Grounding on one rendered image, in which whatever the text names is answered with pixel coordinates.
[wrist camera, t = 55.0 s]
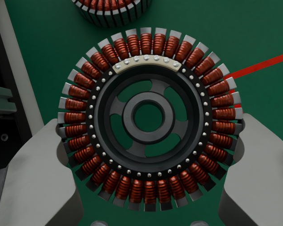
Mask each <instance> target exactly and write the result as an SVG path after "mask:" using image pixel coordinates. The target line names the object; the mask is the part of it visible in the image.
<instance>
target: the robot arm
mask: <svg viewBox="0 0 283 226"><path fill-rule="evenodd" d="M237 124H242V125H243V127H242V132H240V134H239V136H236V138H237V140H238V141H237V144H236V147H235V151H234V155H233V159H234V161H235V163H236V164H234V165H232V166H230V167H229V168H228V172H227V176H226V180H225V183H224V187H223V191H222V194H221V199H220V203H219V206H218V210H217V213H218V216H219V218H220V219H221V220H222V222H223V223H224V224H225V225H226V226H283V141H282V140H281V139H280V138H279V137H278V136H277V135H276V134H274V133H273V132H272V131H270V130H269V129H268V128H267V127H265V126H264V125H263V124H261V123H260V122H259V121H258V120H256V119H255V118H254V117H253V116H251V115H250V114H248V113H243V118H242V120H238V122H237ZM61 127H64V126H63V124H59V123H58V122H57V119H56V118H55V119H52V120H51V121H50V122H48V123H47V124H46V125H45V126H44V127H43V128H42V129H41V130H39V131H38V132H37V133H36V134H35V135H34V136H33V137H32V138H30V139H29V140H28V141H27V142H26V143H25V144H24V145H23V146H22V147H21V148H20V150H19V151H18V152H17V153H16V155H15V156H14V157H13V158H12V160H11V161H10V162H9V164H8V165H7V167H6V168H3V169H0V226H77V224H78V223H79V222H80V220H81V219H82V217H83V215H84V208H83V205H82V201H81V198H80V194H79V191H78V188H77V185H76V183H75V179H74V176H73V174H72V171H71V169H69V168H67V167H66V165H67V163H68V161H69V160H68V157H67V154H66V151H65V148H64V145H63V143H64V142H65V140H67V139H61V137H60V136H59V131H58V128H61Z"/></svg>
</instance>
